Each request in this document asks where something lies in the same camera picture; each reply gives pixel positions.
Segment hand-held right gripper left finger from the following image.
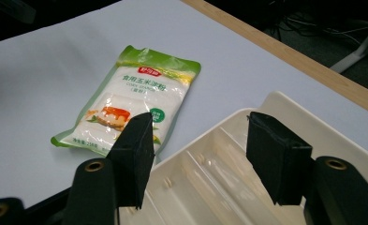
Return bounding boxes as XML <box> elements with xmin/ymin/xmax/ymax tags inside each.
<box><xmin>63</xmin><ymin>112</ymin><xmax>155</xmax><ymax>225</ymax></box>

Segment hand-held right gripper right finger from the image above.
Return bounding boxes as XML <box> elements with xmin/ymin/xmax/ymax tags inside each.
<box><xmin>245</xmin><ymin>111</ymin><xmax>368</xmax><ymax>225</ymax></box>

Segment cream plastic tray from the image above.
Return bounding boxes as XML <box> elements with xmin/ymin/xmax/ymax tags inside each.
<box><xmin>119</xmin><ymin>90</ymin><xmax>368</xmax><ymax>225</ymax></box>

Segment green and white starch packet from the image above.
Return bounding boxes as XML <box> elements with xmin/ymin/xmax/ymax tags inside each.
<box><xmin>50</xmin><ymin>45</ymin><xmax>202</xmax><ymax>164</ymax></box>

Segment white metal stand leg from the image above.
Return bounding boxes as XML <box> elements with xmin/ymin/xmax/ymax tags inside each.
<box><xmin>330</xmin><ymin>19</ymin><xmax>368</xmax><ymax>74</ymax></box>

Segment black cables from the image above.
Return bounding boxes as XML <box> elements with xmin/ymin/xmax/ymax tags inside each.
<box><xmin>265</xmin><ymin>12</ymin><xmax>368</xmax><ymax>45</ymax></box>

